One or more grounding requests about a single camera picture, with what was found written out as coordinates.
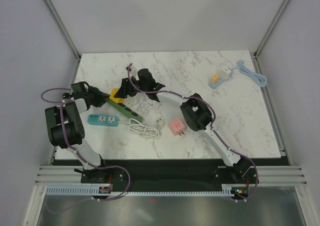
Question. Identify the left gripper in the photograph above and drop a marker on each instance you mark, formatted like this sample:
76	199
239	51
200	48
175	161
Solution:
100	94

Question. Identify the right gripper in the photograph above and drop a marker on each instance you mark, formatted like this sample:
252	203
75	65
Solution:
125	89

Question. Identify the green power strip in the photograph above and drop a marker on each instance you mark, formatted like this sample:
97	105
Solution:
123	109

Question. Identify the teal power strip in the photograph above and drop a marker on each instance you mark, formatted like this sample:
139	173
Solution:
103	120

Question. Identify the pink cube socket adapter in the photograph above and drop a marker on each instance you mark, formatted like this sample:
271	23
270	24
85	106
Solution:
177	127

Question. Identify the light blue power strip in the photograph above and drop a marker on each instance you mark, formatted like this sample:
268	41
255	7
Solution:
214	86

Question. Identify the small yellow plug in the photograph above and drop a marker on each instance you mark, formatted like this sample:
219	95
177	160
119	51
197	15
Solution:
215	78

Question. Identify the small white plug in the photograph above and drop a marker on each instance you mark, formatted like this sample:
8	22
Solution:
225	73

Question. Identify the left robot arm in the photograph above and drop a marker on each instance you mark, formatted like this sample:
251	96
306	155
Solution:
64	125

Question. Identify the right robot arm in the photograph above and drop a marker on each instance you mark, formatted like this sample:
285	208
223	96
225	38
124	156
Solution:
197	113

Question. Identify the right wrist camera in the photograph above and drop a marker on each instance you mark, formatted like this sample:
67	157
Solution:
131	70

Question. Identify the aluminium frame rail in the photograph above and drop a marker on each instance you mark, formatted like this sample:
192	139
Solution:
268	175

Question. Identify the white cable duct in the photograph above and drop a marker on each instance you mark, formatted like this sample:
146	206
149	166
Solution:
106	190

